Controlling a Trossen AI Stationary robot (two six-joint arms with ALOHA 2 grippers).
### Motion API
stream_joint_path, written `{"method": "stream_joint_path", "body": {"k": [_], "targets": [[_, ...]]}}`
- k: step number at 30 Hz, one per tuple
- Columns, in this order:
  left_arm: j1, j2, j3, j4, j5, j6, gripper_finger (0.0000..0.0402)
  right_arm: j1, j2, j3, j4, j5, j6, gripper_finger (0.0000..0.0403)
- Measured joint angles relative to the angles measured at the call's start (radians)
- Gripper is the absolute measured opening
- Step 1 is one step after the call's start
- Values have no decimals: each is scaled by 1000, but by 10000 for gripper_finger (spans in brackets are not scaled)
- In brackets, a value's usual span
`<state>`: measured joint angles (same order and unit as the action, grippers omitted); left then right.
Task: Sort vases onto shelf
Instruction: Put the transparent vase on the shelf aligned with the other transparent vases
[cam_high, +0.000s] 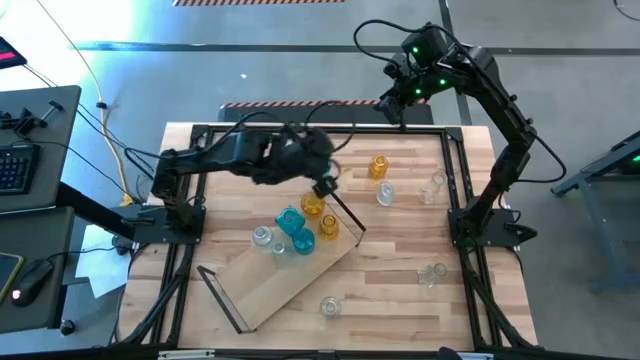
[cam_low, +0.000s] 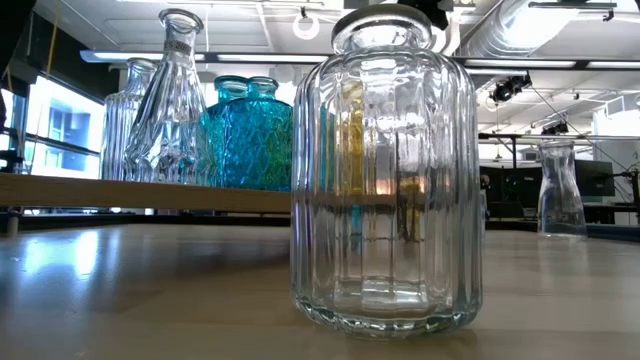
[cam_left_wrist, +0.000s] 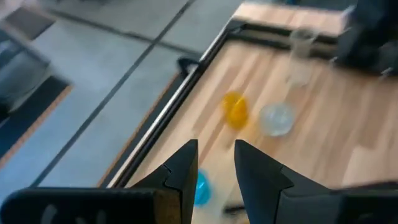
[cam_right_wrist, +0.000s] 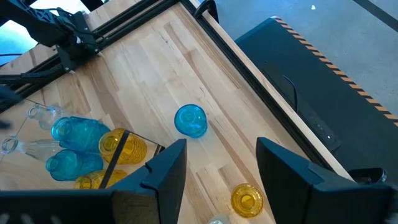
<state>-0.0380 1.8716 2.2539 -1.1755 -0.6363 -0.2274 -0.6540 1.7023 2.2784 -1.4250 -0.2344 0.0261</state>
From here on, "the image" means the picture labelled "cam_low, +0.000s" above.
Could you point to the long fluorescent light bar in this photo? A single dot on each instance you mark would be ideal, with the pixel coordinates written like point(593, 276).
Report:
point(250, 57)

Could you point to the bright window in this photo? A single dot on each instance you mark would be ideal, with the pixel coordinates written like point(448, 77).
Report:
point(65, 125)

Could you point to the small teal glass vase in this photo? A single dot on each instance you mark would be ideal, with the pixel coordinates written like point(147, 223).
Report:
point(260, 145)

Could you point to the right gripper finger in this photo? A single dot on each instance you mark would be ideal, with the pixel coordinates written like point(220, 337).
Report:
point(430, 10)

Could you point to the labelled clear glass carafe vase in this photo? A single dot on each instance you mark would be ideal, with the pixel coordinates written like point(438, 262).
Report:
point(172, 110)

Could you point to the black aluminium table frame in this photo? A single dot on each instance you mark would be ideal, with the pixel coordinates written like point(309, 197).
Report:
point(615, 231)

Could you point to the black rig camera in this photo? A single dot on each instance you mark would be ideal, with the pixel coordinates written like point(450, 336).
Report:
point(555, 129)
point(507, 90)

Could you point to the ribbed clear glass vase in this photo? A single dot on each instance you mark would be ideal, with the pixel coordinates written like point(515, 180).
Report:
point(120, 130)

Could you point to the ribbed clear glass jar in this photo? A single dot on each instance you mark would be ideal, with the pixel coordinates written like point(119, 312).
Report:
point(385, 200)

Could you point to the black computer monitor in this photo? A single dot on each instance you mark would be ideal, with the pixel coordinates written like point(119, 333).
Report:
point(595, 177)

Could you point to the wide teal glass vase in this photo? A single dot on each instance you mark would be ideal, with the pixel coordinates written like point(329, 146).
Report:
point(231, 91)

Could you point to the silver ventilation duct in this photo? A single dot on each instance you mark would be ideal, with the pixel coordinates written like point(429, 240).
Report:
point(500, 30)

